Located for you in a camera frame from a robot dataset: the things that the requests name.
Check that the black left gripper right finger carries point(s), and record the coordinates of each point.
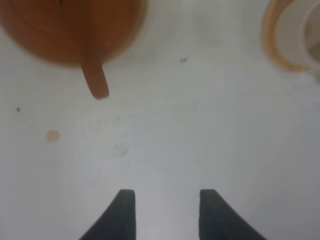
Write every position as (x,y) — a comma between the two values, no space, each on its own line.
(218,220)

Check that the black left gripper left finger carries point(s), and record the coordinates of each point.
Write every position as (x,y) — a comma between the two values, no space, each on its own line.
(118,222)

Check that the brown clay teapot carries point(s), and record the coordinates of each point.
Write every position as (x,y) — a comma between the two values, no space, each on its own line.
(75,32)

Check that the orange near saucer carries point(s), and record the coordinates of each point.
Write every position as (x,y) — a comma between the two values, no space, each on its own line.
(268,36)

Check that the white near teacup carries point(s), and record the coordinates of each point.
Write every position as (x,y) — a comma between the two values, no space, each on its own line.
(297,34)

